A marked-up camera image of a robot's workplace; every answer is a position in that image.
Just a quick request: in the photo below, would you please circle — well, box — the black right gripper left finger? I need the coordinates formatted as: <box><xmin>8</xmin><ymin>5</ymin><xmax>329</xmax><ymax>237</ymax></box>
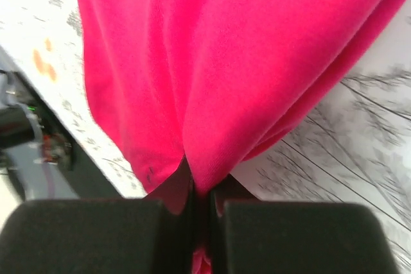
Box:
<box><xmin>1</xmin><ymin>160</ymin><xmax>194</xmax><ymax>273</ymax></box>

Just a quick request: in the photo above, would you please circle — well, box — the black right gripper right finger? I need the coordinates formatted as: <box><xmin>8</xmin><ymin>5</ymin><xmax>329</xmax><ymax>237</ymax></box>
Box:
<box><xmin>210</xmin><ymin>176</ymin><xmax>399</xmax><ymax>274</ymax></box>

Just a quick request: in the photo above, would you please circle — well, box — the pink t shirt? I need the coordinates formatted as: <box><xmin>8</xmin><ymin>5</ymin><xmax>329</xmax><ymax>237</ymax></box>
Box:
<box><xmin>69</xmin><ymin>0</ymin><xmax>411</xmax><ymax>274</ymax></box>

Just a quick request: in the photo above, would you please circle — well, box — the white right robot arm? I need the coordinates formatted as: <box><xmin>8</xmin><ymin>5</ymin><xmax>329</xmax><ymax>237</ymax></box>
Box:
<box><xmin>1</xmin><ymin>71</ymin><xmax>399</xmax><ymax>273</ymax></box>

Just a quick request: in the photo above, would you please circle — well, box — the floral table cloth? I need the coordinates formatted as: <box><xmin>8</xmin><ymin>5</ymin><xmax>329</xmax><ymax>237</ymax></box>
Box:
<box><xmin>1</xmin><ymin>0</ymin><xmax>410</xmax><ymax>273</ymax></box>

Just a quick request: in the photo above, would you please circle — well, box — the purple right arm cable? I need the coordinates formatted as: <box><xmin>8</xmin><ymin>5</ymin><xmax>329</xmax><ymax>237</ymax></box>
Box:
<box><xmin>38</xmin><ymin>158</ymin><xmax>58</xmax><ymax>200</ymax></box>

